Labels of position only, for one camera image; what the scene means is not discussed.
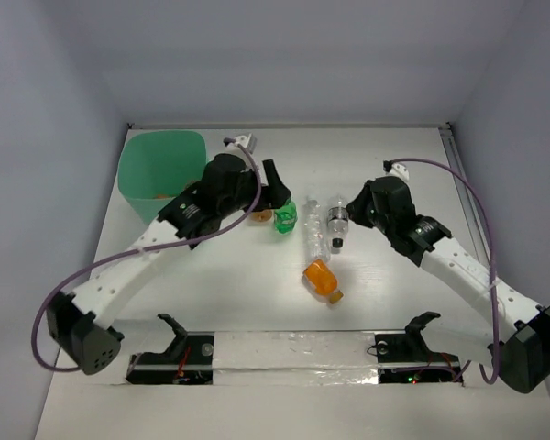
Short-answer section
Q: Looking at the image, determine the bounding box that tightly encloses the orange blue label drink bottle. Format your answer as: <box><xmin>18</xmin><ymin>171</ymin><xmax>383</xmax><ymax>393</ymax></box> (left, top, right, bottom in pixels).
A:
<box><xmin>184</xmin><ymin>181</ymin><xmax>198</xmax><ymax>190</ymax></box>

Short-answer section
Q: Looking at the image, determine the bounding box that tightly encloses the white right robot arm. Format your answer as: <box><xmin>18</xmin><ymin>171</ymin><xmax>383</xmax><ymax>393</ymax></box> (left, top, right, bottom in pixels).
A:
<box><xmin>347</xmin><ymin>176</ymin><xmax>550</xmax><ymax>394</ymax></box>

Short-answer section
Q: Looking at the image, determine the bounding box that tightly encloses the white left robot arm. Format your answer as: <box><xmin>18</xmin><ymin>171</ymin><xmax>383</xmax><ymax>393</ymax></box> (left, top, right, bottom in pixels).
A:
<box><xmin>38</xmin><ymin>150</ymin><xmax>292</xmax><ymax>375</ymax></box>

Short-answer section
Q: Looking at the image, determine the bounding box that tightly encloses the green plastic bin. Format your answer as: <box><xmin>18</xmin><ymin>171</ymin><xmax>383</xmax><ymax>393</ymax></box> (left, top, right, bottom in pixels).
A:
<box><xmin>117</xmin><ymin>130</ymin><xmax>207</xmax><ymax>225</ymax></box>

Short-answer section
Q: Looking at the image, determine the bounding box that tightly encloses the orange juice bottle gold cap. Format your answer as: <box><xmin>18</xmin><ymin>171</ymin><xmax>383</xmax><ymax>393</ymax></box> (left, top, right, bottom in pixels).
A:
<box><xmin>250</xmin><ymin>209</ymin><xmax>273</xmax><ymax>223</ymax></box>

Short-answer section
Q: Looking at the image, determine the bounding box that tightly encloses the green plastic soda bottle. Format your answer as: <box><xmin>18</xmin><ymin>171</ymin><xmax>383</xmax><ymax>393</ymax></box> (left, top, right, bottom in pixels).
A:
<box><xmin>273</xmin><ymin>199</ymin><xmax>298</xmax><ymax>235</ymax></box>

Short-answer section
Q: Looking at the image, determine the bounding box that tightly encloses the clear bottle black cap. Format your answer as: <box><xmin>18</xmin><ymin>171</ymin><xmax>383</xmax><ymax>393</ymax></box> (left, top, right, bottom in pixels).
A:
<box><xmin>325</xmin><ymin>194</ymin><xmax>349</xmax><ymax>253</ymax></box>

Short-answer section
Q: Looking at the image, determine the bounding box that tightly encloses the clear crushed water bottle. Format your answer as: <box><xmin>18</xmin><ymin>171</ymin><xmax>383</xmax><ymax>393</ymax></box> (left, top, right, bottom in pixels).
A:
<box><xmin>302</xmin><ymin>195</ymin><xmax>330</xmax><ymax>265</ymax></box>

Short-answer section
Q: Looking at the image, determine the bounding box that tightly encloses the small orange juice bottle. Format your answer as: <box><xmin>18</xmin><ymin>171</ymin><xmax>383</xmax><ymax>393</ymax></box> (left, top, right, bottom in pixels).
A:
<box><xmin>302</xmin><ymin>258</ymin><xmax>344</xmax><ymax>304</ymax></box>

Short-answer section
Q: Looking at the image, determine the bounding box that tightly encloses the silver foil tape strip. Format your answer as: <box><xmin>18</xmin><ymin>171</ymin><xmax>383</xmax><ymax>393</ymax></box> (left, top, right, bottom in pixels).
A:
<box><xmin>212</xmin><ymin>331</ymin><xmax>379</xmax><ymax>387</ymax></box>

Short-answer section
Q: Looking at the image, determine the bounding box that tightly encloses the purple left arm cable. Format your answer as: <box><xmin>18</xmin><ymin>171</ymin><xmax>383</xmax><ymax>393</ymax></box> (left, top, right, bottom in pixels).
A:
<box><xmin>30</xmin><ymin>145</ymin><xmax>263</xmax><ymax>372</ymax></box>

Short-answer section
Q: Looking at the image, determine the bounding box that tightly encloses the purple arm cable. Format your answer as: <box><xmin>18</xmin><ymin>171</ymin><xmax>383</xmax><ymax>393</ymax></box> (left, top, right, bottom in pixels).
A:
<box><xmin>382</xmin><ymin>157</ymin><xmax>503</xmax><ymax>385</ymax></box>
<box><xmin>30</xmin><ymin>145</ymin><xmax>263</xmax><ymax>372</ymax></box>

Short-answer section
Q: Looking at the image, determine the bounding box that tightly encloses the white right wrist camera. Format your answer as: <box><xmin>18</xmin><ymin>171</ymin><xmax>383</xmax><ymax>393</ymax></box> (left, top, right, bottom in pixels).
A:
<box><xmin>383</xmin><ymin>160</ymin><xmax>410</xmax><ymax>182</ymax></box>

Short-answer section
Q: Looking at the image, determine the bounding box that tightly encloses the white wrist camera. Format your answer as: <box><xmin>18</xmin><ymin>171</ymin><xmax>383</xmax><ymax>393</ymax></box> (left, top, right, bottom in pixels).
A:
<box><xmin>383</xmin><ymin>160</ymin><xmax>410</xmax><ymax>182</ymax></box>
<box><xmin>223</xmin><ymin>133</ymin><xmax>257</xmax><ymax>155</ymax></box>

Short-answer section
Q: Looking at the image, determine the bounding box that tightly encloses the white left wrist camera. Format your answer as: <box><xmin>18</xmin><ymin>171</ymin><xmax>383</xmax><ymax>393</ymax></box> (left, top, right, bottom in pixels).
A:
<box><xmin>223</xmin><ymin>133</ymin><xmax>257</xmax><ymax>155</ymax></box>

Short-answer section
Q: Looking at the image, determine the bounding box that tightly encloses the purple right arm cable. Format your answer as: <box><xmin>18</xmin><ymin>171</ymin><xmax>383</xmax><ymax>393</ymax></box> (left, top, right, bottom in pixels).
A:
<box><xmin>382</xmin><ymin>157</ymin><xmax>503</xmax><ymax>385</ymax></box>

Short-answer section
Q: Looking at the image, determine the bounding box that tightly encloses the aluminium table edge rail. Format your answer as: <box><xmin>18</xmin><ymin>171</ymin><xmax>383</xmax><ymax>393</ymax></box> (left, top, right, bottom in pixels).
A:
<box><xmin>438</xmin><ymin>123</ymin><xmax>490</xmax><ymax>264</ymax></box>

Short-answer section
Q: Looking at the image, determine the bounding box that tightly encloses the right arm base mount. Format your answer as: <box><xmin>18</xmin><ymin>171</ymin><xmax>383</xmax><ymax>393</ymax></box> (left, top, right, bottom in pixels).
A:
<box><xmin>366</xmin><ymin>312</ymin><xmax>464</xmax><ymax>385</ymax></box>

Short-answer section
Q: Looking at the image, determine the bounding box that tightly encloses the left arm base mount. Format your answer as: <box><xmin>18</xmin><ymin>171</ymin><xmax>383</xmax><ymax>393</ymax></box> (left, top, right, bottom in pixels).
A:
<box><xmin>126</xmin><ymin>313</ymin><xmax>215</xmax><ymax>385</ymax></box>

